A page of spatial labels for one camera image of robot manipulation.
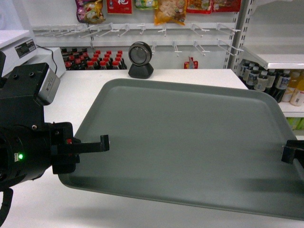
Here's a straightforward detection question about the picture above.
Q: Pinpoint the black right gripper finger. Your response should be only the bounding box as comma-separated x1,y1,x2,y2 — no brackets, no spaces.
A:
281,140,304,164

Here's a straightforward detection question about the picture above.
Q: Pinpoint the white checkout counter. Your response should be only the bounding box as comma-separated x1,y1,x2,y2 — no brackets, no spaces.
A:
3,70,304,228

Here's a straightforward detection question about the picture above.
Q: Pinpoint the white store shelf unit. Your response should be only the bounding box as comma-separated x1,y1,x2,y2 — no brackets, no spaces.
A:
234,0,304,136

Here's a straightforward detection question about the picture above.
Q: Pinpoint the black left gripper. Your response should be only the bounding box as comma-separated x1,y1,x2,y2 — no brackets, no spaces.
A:
48,122,110,175

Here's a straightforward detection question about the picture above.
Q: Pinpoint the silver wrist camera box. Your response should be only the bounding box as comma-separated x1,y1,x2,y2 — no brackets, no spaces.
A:
38,68,60,105

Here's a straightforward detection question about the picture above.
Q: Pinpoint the white cash register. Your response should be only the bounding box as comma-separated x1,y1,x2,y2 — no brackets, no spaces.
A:
0,30,66,77

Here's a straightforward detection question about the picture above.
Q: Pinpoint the yellow snack bag hanging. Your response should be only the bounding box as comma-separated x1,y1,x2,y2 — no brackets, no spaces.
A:
154,0,188,26

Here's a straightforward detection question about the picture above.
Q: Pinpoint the silver grey rectangular tray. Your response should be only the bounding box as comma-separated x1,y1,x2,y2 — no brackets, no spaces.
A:
59,79,304,220

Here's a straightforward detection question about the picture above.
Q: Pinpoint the black round barcode scanner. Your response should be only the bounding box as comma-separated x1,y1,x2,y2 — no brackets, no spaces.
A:
128,41,154,79

